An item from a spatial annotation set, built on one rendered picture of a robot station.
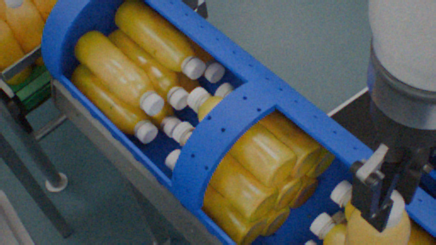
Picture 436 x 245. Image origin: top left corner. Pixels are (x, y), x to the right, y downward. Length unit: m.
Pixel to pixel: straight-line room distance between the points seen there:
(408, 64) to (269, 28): 2.32
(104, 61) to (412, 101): 0.87
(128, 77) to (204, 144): 0.25
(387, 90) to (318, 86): 2.09
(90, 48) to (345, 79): 1.47
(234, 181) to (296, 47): 1.64
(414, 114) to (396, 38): 0.09
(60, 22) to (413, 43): 0.94
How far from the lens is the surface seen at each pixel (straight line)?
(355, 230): 0.80
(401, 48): 0.46
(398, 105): 0.52
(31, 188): 2.11
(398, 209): 0.76
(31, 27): 1.56
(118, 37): 1.38
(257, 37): 2.75
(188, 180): 1.11
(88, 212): 2.45
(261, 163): 1.07
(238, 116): 1.07
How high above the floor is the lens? 2.14
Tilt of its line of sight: 58 degrees down
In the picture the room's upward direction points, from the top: 11 degrees counter-clockwise
